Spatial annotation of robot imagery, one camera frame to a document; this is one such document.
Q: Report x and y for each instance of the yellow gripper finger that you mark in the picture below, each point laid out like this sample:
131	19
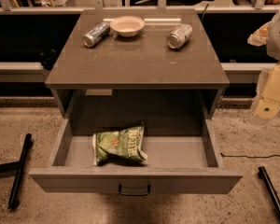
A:
266	104
259	37

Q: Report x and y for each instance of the green jalapeno chip bag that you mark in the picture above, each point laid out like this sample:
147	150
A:
125	144

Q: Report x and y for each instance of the black right floor stand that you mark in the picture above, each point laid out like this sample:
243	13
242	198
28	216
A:
263	175

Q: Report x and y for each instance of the blue silver soda can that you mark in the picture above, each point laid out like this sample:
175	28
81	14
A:
96	34

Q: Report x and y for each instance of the black drawer handle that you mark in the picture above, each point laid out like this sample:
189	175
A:
134	191

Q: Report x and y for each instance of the grey cabinet counter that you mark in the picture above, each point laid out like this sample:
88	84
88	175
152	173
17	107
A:
141	62

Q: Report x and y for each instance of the white paper bowl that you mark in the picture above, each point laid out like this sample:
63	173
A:
126	26

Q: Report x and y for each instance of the open grey top drawer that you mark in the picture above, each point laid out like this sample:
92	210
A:
135	165

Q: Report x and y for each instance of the black floor stand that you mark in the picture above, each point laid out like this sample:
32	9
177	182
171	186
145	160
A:
17	167
263	175

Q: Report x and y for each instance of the black clamp on rail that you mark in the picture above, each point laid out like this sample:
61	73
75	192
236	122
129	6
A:
48	60

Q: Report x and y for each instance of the green silver soda can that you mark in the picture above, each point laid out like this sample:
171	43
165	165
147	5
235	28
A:
179	36

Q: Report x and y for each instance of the black left floor stand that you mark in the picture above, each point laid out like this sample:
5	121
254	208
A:
17	167

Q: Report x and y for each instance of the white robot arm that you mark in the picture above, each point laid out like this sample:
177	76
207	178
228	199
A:
272	45

